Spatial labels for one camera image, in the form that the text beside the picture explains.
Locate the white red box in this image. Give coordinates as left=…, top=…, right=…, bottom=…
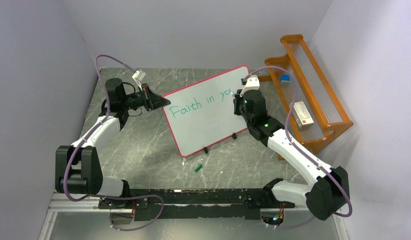
left=292, top=101, right=315, bottom=129

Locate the blue eraser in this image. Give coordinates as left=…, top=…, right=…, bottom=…
left=279, top=74, right=291, bottom=84

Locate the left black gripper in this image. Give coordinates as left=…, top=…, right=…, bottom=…
left=122, top=84, right=171, bottom=112

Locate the green marker cap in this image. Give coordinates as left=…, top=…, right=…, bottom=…
left=194, top=164, right=203, bottom=172

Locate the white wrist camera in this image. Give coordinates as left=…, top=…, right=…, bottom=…
left=239, top=75, right=260, bottom=97
left=132, top=69, right=146, bottom=90

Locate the pink-framed whiteboard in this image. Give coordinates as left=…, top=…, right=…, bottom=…
left=163, top=65, right=250, bottom=157

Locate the orange wooden tiered rack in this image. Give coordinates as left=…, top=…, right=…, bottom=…
left=258, top=34, right=353, bottom=155

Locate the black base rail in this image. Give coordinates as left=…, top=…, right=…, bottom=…
left=98, top=188, right=295, bottom=222

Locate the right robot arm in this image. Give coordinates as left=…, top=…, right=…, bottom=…
left=233, top=89, right=352, bottom=221

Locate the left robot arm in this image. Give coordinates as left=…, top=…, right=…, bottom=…
left=55, top=78, right=171, bottom=208

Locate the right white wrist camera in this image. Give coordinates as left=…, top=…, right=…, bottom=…
left=239, top=75, right=260, bottom=97

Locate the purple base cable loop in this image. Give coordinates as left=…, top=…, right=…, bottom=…
left=102, top=194, right=165, bottom=232

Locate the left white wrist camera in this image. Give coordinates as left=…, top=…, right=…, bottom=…
left=132, top=69, right=146, bottom=90

